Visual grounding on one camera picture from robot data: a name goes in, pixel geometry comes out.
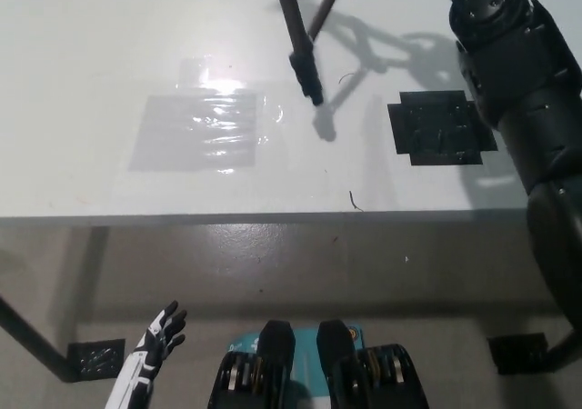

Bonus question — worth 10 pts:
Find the black tape patch on table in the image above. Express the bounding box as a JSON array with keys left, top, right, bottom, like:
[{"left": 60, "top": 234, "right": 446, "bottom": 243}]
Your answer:
[{"left": 386, "top": 90, "right": 499, "bottom": 167}]

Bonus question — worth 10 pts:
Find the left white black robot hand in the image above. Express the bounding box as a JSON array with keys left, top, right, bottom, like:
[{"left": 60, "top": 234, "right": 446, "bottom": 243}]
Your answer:
[{"left": 104, "top": 300, "right": 188, "bottom": 409}]

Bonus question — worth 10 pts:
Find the clear tape patch on table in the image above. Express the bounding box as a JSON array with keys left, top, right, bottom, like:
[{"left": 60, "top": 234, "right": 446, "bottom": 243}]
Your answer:
[{"left": 128, "top": 56, "right": 286, "bottom": 176}]

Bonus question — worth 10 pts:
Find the black metal table leg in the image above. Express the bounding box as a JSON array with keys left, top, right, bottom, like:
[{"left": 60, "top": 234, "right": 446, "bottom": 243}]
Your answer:
[
  {"left": 545, "top": 317, "right": 577, "bottom": 374},
  {"left": 0, "top": 294, "right": 76, "bottom": 383}
]

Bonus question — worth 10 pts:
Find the black teal robot torso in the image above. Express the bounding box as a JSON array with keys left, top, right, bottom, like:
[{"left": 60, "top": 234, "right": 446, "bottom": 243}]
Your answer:
[{"left": 207, "top": 320, "right": 431, "bottom": 409}]

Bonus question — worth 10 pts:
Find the bronze black camera tripod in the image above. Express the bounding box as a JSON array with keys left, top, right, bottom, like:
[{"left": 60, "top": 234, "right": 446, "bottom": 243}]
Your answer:
[{"left": 271, "top": 0, "right": 375, "bottom": 106}]

